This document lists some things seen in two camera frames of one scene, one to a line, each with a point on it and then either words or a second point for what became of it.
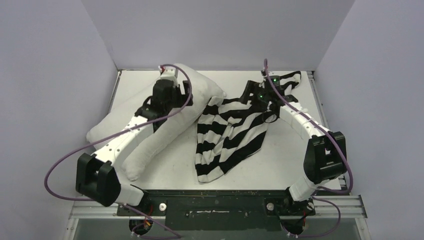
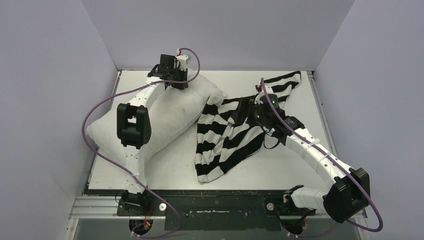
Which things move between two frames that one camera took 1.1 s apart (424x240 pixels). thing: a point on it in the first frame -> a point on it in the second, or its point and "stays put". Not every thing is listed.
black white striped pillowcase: x=228 y=131 stays put
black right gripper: x=249 y=91 -> x=243 y=108
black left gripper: x=182 y=98 -> x=183 y=73
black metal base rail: x=218 y=210 stays put
